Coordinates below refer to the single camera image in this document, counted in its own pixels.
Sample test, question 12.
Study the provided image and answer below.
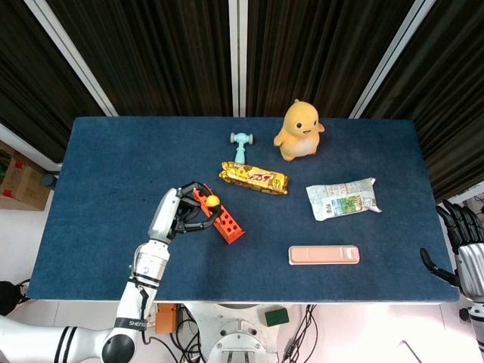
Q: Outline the green block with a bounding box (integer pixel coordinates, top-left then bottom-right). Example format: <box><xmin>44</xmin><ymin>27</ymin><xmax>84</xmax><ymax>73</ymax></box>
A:
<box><xmin>264</xmin><ymin>308</ymin><xmax>290</xmax><ymax>327</ymax></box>

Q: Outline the pink oblong case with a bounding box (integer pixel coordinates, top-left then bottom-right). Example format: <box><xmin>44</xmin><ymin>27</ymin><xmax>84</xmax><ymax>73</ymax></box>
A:
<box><xmin>287</xmin><ymin>244</ymin><xmax>360</xmax><ymax>266</ymax></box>

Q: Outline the black curtain panel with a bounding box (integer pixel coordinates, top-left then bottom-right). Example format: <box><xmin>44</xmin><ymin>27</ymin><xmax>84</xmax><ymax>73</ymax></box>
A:
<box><xmin>245</xmin><ymin>0</ymin><xmax>417</xmax><ymax>118</ymax></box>
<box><xmin>45</xmin><ymin>0</ymin><xmax>232</xmax><ymax>117</ymax></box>
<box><xmin>0</xmin><ymin>0</ymin><xmax>107</xmax><ymax>164</ymax></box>
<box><xmin>362</xmin><ymin>0</ymin><xmax>484</xmax><ymax>205</ymax></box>

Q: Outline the yellow plush duck toy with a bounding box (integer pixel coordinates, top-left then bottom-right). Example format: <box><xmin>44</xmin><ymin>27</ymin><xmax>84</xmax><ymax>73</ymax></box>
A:
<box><xmin>273</xmin><ymin>98</ymin><xmax>326</xmax><ymax>163</ymax></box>

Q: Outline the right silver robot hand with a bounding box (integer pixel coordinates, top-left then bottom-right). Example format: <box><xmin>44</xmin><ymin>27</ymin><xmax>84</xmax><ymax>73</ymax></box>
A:
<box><xmin>420</xmin><ymin>200</ymin><xmax>484</xmax><ymax>303</ymax></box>

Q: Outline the gold snack packet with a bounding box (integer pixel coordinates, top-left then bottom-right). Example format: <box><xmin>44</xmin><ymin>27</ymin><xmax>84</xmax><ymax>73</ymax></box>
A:
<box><xmin>218</xmin><ymin>160</ymin><xmax>291</xmax><ymax>196</ymax></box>

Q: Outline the white robot torso base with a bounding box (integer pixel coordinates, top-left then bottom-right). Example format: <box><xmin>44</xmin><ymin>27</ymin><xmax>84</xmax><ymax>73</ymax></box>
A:
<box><xmin>206</xmin><ymin>302</ymin><xmax>294</xmax><ymax>363</ymax></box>

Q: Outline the black yellow-capped screwdriver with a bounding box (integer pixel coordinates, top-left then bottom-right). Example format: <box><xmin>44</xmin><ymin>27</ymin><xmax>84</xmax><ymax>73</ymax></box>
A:
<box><xmin>202</xmin><ymin>194</ymin><xmax>224</xmax><ymax>221</ymax></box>

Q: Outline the white frame post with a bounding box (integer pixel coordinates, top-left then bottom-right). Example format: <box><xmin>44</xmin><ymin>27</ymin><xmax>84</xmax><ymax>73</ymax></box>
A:
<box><xmin>24</xmin><ymin>0</ymin><xmax>119</xmax><ymax>117</ymax></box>
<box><xmin>348</xmin><ymin>0</ymin><xmax>438</xmax><ymax>119</ymax></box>
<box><xmin>228</xmin><ymin>0</ymin><xmax>249</xmax><ymax>117</ymax></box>

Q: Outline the brown cardboard box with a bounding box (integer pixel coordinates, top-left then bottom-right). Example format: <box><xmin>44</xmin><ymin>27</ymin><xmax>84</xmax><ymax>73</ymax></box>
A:
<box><xmin>0</xmin><ymin>140</ymin><xmax>52</xmax><ymax>212</ymax></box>

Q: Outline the light blue toy hammer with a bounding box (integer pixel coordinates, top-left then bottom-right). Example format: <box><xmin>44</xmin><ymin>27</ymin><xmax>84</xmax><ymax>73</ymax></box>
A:
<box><xmin>229</xmin><ymin>132</ymin><xmax>256</xmax><ymax>166</ymax></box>

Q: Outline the orange box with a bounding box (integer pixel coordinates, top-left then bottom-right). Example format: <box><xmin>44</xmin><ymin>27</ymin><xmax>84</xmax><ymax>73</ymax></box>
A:
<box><xmin>154</xmin><ymin>302</ymin><xmax>178</xmax><ymax>334</ymax></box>

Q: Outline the orange bit holder rack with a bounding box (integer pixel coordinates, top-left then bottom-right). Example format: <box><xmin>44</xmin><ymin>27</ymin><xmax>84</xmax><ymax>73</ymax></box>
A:
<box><xmin>192</xmin><ymin>183</ymin><xmax>247</xmax><ymax>246</ymax></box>

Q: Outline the black cable bundle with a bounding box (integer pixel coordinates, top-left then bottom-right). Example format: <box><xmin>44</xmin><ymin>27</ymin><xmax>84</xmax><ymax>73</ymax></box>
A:
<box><xmin>168</xmin><ymin>303</ymin><xmax>209</xmax><ymax>363</ymax></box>
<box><xmin>279</xmin><ymin>304</ymin><xmax>319</xmax><ymax>363</ymax></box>

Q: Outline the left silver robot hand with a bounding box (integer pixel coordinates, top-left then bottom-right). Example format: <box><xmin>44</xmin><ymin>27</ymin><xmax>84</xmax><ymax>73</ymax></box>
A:
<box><xmin>147</xmin><ymin>181</ymin><xmax>224</xmax><ymax>245</ymax></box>

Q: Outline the black bag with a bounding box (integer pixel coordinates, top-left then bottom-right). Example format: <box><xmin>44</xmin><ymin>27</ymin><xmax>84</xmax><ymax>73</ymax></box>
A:
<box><xmin>0</xmin><ymin>280</ymin><xmax>28</xmax><ymax>317</ymax></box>

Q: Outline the white printed snack bag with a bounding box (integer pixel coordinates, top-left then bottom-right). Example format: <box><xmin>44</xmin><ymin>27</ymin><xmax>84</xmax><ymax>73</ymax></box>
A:
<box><xmin>305</xmin><ymin>177</ymin><xmax>382</xmax><ymax>222</ymax></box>

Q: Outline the blue table cloth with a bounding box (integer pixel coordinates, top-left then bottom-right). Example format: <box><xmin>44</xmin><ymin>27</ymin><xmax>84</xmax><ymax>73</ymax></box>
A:
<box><xmin>26</xmin><ymin>116</ymin><xmax>461</xmax><ymax>304</ymax></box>

